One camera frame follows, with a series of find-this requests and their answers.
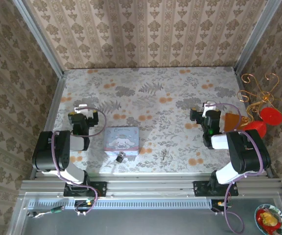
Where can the pastel cartoon tin box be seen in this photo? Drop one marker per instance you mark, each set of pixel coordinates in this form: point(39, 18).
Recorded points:
point(121, 141)

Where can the black padlock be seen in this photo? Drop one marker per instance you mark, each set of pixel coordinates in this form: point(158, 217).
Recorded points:
point(120, 158)

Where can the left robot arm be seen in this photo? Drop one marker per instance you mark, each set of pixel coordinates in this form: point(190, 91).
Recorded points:
point(48, 151)

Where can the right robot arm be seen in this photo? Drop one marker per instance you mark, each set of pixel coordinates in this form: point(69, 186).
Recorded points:
point(246, 151)

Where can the orange brown board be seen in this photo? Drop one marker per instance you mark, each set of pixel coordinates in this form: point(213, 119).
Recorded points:
point(231, 122)

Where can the red cone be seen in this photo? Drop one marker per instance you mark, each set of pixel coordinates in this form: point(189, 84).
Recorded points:
point(256, 127)

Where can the floral tablecloth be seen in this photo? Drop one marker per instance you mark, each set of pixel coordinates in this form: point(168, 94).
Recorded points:
point(155, 102)

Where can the red disc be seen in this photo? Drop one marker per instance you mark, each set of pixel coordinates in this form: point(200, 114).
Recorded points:
point(271, 116)

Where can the yellow power connector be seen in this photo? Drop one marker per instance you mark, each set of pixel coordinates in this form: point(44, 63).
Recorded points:
point(220, 204)
point(89, 202)

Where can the green connector plug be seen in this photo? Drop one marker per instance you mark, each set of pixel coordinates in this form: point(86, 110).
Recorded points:
point(57, 209)

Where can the yellow food piece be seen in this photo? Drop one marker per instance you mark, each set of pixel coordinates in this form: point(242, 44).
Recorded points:
point(268, 218)

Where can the red pepper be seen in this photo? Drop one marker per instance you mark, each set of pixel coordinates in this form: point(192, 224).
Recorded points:
point(262, 221)

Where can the grey metal shelf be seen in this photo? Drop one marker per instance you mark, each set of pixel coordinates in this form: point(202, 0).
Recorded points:
point(143, 222)

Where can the patterned plate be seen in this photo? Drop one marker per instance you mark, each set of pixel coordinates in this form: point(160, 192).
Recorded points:
point(281, 220)

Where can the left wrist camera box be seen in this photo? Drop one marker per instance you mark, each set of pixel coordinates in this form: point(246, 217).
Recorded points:
point(81, 109)

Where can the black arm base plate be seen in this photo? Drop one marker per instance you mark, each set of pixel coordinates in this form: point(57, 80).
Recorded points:
point(99, 188)
point(201, 188)

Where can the aluminium frame post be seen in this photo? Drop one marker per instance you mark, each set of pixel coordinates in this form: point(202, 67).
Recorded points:
point(256, 34)
point(40, 39)

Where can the aluminium base rail beam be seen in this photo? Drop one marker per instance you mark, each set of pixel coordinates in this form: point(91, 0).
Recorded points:
point(150, 188)

